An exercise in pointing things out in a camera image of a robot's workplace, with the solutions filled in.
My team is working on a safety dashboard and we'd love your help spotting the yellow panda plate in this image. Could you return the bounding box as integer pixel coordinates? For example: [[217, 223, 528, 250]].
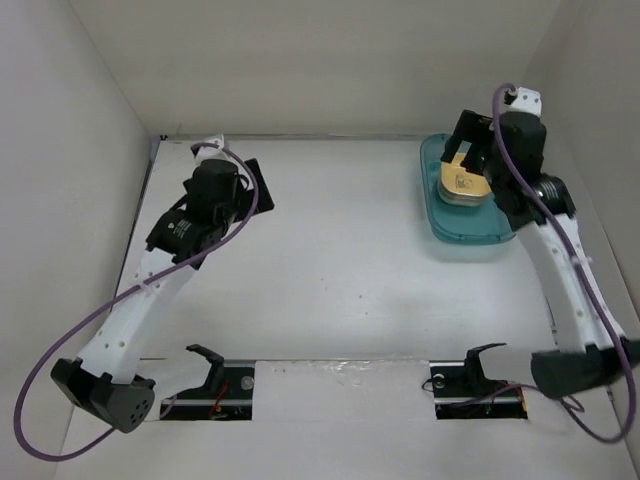
[[440, 152, 491, 201]]

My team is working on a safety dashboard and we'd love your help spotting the purple panda plate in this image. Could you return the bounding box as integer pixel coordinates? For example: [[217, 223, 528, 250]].
[[438, 189, 491, 208]]

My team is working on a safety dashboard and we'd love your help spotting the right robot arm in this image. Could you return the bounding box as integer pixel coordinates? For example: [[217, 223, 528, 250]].
[[441, 110, 639, 399]]

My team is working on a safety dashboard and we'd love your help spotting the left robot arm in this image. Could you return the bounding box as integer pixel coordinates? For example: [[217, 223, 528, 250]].
[[81, 139, 470, 397]]

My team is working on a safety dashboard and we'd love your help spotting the teal plastic bin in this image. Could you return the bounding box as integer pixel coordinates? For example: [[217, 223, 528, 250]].
[[420, 133, 515, 246]]

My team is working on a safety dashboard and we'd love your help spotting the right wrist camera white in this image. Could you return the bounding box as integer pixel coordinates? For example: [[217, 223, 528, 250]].
[[504, 87, 542, 118]]

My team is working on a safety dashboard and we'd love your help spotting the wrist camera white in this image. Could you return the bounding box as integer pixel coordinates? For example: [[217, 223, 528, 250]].
[[504, 87, 542, 118], [190, 134, 227, 166]]

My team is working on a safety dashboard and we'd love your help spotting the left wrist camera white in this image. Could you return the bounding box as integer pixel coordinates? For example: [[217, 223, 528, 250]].
[[190, 134, 227, 166]]

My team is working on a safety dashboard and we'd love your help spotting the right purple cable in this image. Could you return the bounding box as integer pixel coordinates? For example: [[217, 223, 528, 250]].
[[490, 82, 640, 444]]

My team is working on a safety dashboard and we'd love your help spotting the purple cable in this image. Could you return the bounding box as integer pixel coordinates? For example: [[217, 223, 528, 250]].
[[13, 142, 260, 461], [490, 82, 640, 444]]

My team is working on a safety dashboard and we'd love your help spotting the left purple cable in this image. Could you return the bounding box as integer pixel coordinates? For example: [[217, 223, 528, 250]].
[[13, 142, 260, 461]]

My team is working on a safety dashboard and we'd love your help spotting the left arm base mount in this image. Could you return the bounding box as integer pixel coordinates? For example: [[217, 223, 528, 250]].
[[159, 344, 256, 421]]

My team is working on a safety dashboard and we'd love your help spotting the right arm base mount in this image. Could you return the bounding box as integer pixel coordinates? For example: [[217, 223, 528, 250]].
[[421, 343, 528, 420]]

